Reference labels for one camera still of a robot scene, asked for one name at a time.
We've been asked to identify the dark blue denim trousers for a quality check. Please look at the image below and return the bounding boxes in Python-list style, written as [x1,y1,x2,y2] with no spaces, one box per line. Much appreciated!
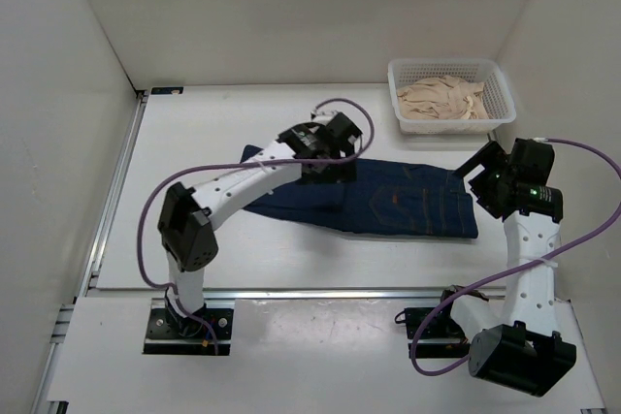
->
[244,159,478,239]

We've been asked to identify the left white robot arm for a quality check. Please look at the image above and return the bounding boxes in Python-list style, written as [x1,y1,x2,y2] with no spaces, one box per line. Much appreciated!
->
[158,111,362,336]

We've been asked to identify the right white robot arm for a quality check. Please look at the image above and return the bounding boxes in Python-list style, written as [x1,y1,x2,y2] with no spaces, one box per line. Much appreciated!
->
[436,139,576,398]

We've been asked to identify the beige trousers in basket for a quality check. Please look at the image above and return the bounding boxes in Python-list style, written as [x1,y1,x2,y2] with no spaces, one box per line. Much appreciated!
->
[396,76,489,120]

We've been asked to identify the white plastic basket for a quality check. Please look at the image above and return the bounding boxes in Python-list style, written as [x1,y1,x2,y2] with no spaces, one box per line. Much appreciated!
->
[387,58,516,135]

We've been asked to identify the black label sticker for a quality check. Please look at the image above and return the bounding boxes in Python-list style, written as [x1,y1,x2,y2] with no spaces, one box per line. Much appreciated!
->
[150,86,184,95]

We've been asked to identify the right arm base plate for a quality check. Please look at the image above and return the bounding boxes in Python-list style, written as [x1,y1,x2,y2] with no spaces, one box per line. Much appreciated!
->
[394,307,470,359]

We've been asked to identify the aluminium left rail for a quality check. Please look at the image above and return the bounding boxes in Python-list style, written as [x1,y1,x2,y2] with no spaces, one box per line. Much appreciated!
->
[74,90,149,302]

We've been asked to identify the aluminium front rail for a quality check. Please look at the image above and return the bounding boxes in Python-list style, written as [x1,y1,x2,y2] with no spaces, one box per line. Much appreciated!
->
[152,285,506,304]

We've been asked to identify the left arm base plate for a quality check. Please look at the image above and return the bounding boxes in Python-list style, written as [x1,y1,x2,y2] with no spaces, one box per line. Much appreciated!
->
[143,303,234,357]

